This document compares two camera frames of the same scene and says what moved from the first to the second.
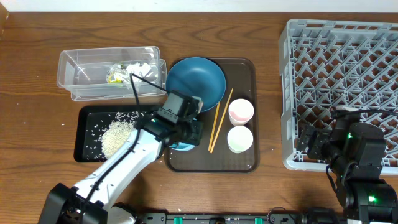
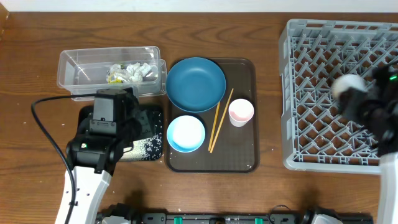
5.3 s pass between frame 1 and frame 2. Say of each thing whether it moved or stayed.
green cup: moved
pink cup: stayed
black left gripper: moved
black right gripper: moved
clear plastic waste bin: stayed
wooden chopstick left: stayed
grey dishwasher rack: stayed
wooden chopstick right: stayed
